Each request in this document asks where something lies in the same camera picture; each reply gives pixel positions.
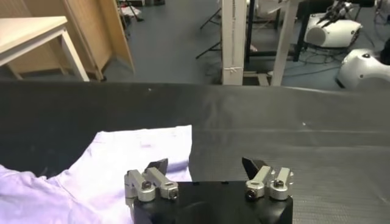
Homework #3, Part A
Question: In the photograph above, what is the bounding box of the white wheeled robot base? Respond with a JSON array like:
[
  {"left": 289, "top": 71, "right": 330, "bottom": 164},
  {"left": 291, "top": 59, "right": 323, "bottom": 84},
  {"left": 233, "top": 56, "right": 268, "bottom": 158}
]
[
  {"left": 303, "top": 12, "right": 363, "bottom": 49},
  {"left": 336, "top": 48, "right": 390, "bottom": 91}
]

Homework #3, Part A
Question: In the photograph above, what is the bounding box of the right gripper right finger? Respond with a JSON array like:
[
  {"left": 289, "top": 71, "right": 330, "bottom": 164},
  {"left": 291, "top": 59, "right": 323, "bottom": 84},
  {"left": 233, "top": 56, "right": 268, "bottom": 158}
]
[{"left": 241, "top": 156, "right": 295, "bottom": 201}]

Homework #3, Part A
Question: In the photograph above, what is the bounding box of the wooden folding screen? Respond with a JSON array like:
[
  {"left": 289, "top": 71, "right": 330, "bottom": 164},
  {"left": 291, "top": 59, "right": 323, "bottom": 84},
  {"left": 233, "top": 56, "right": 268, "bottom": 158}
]
[{"left": 0, "top": 0, "right": 135, "bottom": 82}]

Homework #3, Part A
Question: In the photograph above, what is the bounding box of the white table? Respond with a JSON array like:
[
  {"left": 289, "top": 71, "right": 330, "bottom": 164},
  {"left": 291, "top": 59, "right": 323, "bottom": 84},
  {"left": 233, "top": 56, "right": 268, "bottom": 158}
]
[{"left": 0, "top": 16, "right": 91, "bottom": 82}]

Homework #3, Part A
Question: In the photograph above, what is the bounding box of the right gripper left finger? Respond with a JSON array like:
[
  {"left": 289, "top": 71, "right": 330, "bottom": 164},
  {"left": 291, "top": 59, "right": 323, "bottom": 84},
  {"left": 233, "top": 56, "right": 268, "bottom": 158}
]
[{"left": 124, "top": 158, "right": 180, "bottom": 202}]

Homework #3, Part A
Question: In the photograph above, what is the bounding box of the small white standing desk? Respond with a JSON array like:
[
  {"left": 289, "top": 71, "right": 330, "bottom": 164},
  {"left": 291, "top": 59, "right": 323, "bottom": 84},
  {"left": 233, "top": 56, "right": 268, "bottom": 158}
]
[{"left": 240, "top": 0, "right": 302, "bottom": 87}]

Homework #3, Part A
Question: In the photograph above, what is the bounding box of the lavender t-shirt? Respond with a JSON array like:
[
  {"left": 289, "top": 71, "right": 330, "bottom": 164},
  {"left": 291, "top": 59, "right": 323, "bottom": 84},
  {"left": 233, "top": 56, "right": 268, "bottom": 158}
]
[{"left": 0, "top": 124, "right": 193, "bottom": 224}]

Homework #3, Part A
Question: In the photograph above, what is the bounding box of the black table cover sheet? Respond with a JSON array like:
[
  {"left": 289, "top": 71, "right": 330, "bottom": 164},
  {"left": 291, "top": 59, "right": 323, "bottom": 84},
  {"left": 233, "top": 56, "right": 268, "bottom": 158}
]
[{"left": 0, "top": 79, "right": 390, "bottom": 224}]

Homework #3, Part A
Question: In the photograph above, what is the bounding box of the tall white cardboard box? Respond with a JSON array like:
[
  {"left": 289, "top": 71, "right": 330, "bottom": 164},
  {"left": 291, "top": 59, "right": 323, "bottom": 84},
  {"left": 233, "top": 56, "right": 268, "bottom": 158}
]
[{"left": 221, "top": 0, "right": 248, "bottom": 86}]

